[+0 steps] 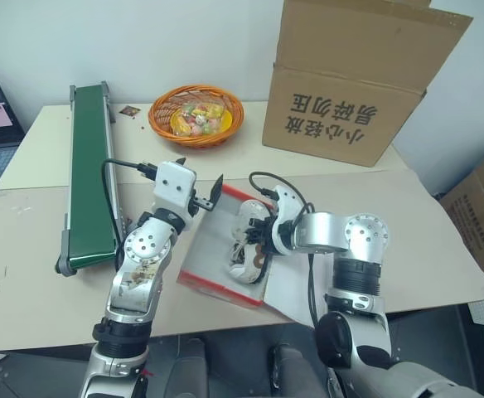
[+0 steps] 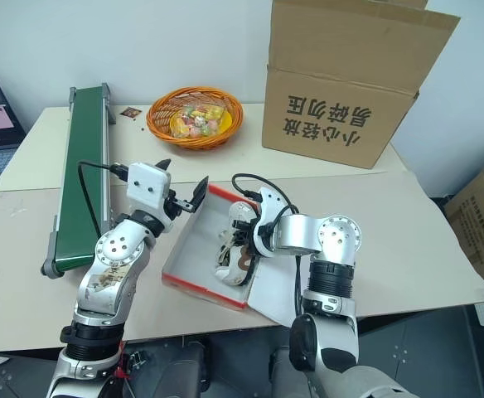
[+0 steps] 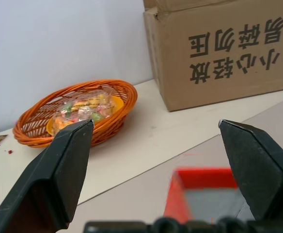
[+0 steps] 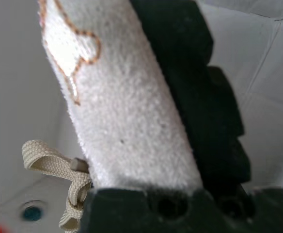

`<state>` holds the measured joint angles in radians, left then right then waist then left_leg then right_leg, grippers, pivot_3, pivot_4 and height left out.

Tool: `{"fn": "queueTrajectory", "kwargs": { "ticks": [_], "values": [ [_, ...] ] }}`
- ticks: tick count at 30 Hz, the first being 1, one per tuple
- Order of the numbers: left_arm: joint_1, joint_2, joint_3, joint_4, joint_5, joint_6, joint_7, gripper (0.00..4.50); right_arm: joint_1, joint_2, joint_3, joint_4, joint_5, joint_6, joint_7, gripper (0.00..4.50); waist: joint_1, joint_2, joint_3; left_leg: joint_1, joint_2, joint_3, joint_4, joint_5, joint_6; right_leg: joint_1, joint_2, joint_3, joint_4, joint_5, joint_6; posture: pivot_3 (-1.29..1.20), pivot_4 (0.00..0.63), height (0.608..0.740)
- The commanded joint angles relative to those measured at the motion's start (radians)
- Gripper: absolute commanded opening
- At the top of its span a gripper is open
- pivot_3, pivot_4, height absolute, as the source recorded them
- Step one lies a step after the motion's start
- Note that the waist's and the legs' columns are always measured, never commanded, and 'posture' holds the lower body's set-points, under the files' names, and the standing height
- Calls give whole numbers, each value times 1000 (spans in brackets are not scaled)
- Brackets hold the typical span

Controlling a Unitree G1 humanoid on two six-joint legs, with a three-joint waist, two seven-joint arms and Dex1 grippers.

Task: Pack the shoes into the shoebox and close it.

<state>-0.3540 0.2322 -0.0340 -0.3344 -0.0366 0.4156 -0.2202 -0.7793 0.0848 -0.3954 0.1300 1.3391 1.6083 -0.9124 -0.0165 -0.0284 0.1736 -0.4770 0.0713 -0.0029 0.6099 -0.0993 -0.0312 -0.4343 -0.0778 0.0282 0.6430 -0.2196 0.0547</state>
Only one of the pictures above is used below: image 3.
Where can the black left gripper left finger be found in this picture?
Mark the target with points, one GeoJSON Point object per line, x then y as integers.
{"type": "Point", "coordinates": [47, 179]}

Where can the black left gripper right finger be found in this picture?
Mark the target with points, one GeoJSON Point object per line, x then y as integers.
{"type": "Point", "coordinates": [257, 170]}

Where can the red shoebox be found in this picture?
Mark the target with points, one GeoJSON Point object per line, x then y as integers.
{"type": "Point", "coordinates": [199, 194]}

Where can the small red crumb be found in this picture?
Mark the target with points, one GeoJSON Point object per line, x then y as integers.
{"type": "Point", "coordinates": [10, 152]}

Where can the orange wicker basket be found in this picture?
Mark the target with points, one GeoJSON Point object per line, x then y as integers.
{"type": "Point", "coordinates": [35, 121]}

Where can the bag of wrapped candies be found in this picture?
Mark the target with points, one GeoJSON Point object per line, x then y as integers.
{"type": "Point", "coordinates": [83, 109]}

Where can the brown printed cardboard box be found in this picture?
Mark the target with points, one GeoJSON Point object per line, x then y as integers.
{"type": "Point", "coordinates": [219, 53]}

